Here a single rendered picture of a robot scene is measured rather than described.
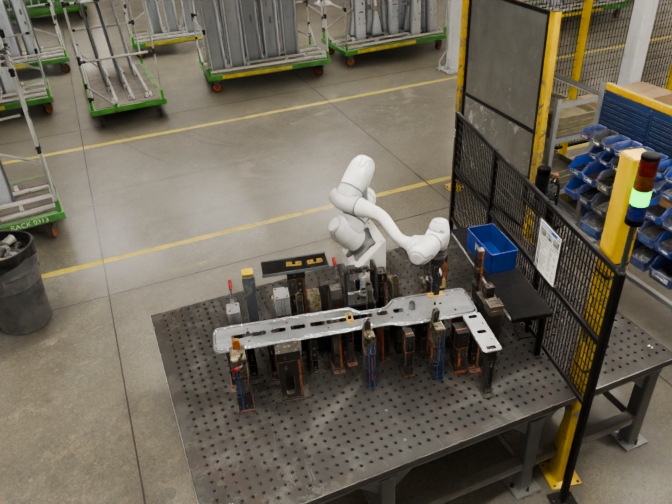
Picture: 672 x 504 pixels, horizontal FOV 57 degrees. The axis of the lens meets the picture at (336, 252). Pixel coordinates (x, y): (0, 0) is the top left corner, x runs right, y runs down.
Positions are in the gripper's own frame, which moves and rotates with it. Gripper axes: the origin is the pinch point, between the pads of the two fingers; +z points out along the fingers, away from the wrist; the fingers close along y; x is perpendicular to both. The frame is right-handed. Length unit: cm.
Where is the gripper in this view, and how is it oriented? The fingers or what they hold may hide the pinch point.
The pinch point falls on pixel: (435, 287)
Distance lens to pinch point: 327.5
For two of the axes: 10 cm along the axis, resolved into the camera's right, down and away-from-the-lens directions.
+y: 2.0, 5.4, -8.2
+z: 0.4, 8.3, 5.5
